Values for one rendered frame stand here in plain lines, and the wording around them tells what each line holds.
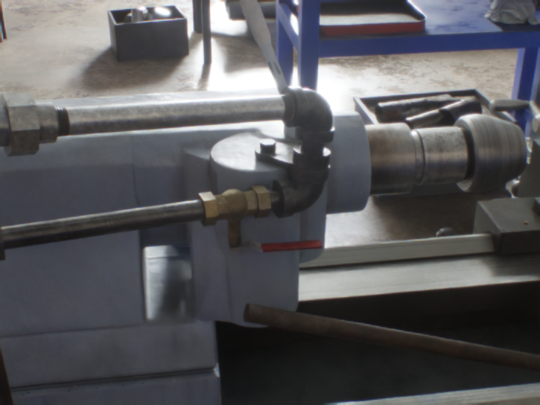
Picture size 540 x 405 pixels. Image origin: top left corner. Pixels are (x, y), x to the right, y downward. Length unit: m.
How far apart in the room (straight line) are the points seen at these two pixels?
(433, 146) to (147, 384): 0.39
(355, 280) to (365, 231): 1.76
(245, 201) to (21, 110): 0.21
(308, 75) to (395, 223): 0.64
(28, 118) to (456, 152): 0.49
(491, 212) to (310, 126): 0.62
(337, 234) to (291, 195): 2.17
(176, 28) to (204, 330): 3.85
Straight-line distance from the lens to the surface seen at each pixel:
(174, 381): 0.84
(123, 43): 4.59
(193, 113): 0.65
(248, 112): 0.67
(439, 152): 0.90
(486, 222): 1.28
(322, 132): 0.71
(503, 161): 0.92
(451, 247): 1.24
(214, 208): 0.70
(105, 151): 0.80
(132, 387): 0.84
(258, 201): 0.71
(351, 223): 2.95
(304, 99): 0.69
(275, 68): 0.80
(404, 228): 2.95
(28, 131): 0.60
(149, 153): 0.80
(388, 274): 1.18
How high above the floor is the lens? 1.49
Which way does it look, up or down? 29 degrees down
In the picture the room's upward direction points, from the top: straight up
